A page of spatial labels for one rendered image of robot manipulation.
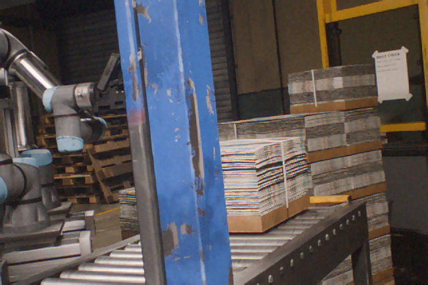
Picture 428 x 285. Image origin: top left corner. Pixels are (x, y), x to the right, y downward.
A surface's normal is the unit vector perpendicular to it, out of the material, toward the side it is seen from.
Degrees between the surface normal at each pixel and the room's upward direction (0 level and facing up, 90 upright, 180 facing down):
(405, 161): 90
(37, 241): 90
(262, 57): 90
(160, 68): 90
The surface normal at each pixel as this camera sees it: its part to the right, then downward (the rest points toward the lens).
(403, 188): -0.75, 0.11
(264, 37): -0.46, 0.10
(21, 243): 0.16, 0.04
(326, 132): 0.63, -0.03
